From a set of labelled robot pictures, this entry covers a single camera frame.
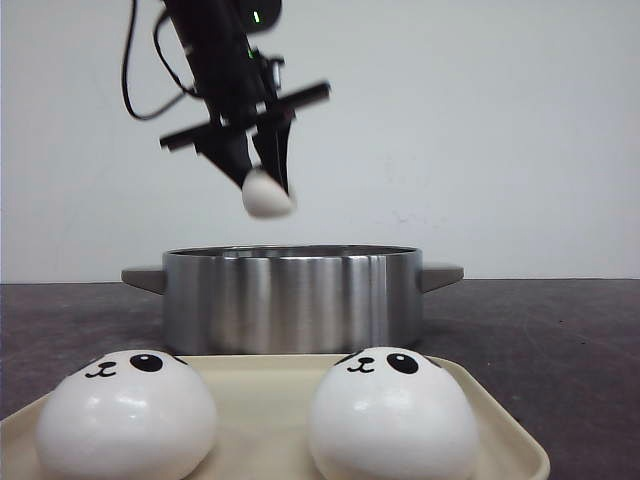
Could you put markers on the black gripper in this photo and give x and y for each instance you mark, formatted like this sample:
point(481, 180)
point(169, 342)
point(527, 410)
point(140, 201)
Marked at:
point(242, 92)

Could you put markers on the panda bun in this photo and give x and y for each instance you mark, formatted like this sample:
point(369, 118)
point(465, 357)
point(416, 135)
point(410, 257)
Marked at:
point(263, 197)
point(391, 413)
point(132, 414)

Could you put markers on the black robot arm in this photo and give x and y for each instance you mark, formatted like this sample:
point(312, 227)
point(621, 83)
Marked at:
point(211, 30)

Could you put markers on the stainless steel steamer pot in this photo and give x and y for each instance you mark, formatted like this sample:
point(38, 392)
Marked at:
point(291, 299)

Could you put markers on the beige rectangular tray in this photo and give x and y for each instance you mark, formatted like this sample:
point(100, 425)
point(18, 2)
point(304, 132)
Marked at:
point(263, 402)

